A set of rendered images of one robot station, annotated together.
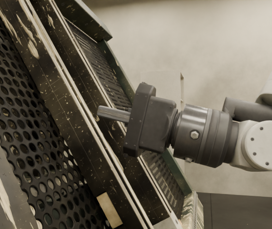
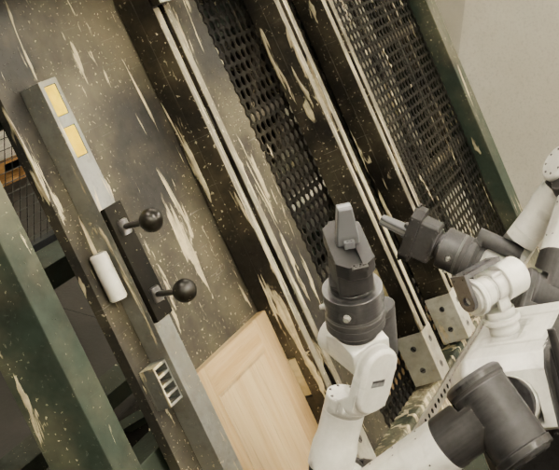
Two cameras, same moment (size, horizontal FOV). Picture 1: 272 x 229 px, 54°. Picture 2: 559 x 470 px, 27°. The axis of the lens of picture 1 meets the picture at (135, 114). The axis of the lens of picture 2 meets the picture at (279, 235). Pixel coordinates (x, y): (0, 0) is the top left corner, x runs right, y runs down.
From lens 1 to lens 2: 204 cm
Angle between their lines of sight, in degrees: 25
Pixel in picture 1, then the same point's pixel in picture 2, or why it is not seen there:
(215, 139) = (461, 264)
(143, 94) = (416, 220)
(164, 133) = (428, 251)
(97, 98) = (370, 133)
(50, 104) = (325, 173)
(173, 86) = not seen: outside the picture
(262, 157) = not seen: hidden behind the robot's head
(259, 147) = not seen: hidden behind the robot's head
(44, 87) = (319, 154)
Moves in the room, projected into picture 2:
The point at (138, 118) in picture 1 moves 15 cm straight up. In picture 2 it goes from (411, 236) to (419, 167)
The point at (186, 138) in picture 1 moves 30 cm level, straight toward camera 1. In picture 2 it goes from (441, 259) to (404, 318)
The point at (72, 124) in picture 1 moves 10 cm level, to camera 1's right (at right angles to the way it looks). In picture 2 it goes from (347, 199) to (392, 203)
